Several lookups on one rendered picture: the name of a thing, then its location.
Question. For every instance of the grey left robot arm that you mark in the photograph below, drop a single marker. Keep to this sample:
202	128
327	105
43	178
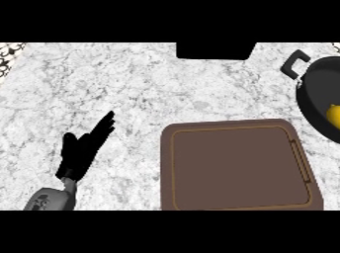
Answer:
55	198

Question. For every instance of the black appliance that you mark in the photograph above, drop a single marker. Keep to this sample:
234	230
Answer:
216	51

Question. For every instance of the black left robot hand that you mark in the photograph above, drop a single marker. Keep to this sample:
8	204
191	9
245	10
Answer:
85	148

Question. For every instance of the brown tray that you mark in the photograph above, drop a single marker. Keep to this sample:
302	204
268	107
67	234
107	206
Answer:
240	164

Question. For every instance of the black pot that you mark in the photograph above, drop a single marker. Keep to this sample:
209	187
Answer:
327	89

